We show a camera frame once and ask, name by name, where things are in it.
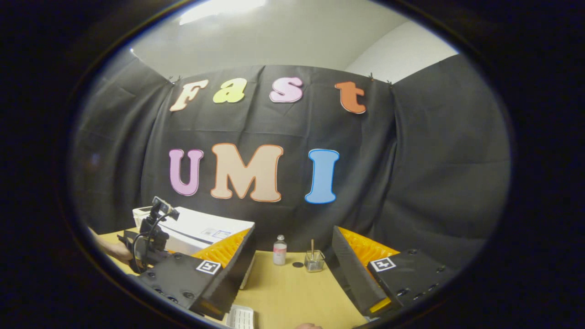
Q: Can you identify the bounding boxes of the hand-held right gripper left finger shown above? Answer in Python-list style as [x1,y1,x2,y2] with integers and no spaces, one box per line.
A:
[137,227,256,320]

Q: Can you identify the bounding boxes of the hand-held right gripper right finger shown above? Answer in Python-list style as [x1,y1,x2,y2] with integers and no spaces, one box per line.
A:
[331,225,457,318]

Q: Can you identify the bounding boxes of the white microwave oven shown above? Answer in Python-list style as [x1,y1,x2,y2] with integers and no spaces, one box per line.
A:
[153,207,255,291]

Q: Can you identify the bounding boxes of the white toaster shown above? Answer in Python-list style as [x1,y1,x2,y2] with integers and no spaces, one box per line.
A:
[133,206,154,229]

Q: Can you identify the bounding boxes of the small glass jar with stick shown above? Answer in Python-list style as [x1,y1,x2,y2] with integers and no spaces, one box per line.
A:
[304,239,325,273]

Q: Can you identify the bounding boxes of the white rectangular tray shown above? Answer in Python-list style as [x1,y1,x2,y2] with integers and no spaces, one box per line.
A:
[226,304,255,329]

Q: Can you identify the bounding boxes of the small bottle with pink label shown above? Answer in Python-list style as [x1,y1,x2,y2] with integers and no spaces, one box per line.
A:
[273,235,287,266]

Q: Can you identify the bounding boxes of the black backdrop cloth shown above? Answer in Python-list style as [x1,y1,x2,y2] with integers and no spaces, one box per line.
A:
[71,48,511,270]

